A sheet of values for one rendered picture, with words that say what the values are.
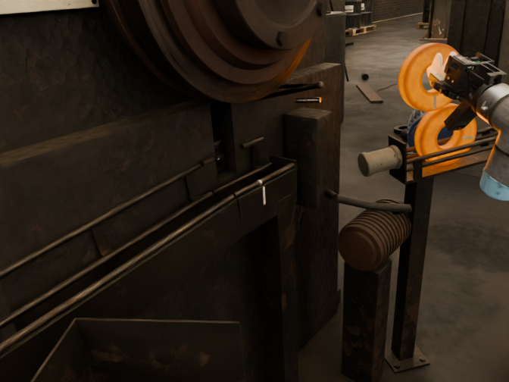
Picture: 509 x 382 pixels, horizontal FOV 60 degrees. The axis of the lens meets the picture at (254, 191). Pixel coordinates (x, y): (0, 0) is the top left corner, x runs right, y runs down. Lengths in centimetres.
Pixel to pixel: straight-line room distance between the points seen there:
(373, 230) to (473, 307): 77
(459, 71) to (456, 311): 98
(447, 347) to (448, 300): 24
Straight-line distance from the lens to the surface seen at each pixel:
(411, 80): 110
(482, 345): 164
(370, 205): 112
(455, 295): 182
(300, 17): 81
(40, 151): 72
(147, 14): 68
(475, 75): 100
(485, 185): 98
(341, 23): 365
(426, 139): 116
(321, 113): 105
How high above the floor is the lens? 107
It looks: 24 degrees down
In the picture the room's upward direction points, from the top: 4 degrees counter-clockwise
